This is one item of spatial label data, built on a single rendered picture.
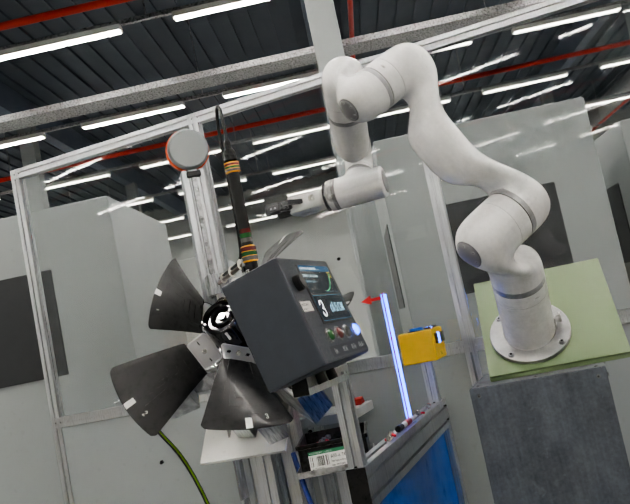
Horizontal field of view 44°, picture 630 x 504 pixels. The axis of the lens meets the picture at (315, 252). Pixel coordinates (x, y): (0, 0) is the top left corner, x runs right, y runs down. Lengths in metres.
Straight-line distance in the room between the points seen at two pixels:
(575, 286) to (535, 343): 0.23
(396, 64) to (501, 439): 0.86
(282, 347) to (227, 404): 0.76
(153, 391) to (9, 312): 2.25
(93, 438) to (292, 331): 2.17
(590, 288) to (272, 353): 1.02
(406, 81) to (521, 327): 0.62
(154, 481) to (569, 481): 1.81
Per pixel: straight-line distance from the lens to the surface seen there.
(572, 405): 1.83
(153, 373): 2.20
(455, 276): 2.72
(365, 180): 2.03
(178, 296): 2.35
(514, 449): 1.85
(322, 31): 6.85
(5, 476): 4.44
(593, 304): 2.01
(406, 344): 2.26
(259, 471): 2.31
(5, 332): 4.37
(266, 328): 1.25
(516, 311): 1.82
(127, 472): 3.27
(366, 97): 1.62
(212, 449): 2.28
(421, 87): 1.69
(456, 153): 1.65
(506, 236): 1.64
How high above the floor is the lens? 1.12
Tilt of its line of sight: 6 degrees up
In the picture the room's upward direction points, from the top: 12 degrees counter-clockwise
